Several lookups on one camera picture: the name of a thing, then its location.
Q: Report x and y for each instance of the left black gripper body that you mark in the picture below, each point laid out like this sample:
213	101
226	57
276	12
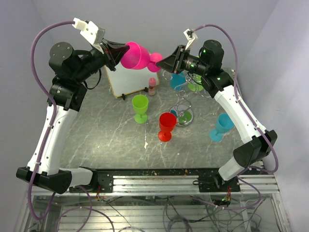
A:
109	61

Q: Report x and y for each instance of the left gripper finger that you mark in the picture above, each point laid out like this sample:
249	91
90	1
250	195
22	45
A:
117	53
115	45

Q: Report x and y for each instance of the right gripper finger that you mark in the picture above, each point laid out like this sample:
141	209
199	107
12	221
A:
168	64
172	57

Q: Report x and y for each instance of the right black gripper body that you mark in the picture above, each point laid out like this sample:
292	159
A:
179	66

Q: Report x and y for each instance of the blue wine glass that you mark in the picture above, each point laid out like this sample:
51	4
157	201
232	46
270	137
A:
223	125
177	81

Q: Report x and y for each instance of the pink wine glass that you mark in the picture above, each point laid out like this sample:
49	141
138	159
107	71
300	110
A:
138	57

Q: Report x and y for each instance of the green wine glass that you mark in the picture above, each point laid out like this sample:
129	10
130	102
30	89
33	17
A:
196	84
140	106

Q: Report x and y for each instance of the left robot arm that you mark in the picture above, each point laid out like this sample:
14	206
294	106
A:
72	68

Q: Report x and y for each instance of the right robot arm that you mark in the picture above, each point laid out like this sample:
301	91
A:
257	141

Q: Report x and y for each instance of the green wine glass on table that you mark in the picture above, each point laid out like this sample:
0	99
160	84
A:
140	106

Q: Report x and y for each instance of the chrome wine glass rack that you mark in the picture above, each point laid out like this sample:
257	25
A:
182	109

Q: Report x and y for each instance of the red wine glass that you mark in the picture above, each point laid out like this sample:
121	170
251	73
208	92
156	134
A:
167	123

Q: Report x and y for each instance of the small pink bottle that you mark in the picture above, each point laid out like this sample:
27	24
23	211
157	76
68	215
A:
152	86

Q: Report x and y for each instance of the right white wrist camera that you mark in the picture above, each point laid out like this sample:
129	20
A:
191	37

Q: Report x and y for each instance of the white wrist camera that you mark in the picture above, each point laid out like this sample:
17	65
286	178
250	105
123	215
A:
90	31
191	37

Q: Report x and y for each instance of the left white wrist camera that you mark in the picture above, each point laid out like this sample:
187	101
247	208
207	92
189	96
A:
90	31

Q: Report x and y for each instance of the small whiteboard with wooden frame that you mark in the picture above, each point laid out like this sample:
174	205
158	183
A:
126	81

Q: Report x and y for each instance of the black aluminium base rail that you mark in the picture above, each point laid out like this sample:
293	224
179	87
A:
160	181

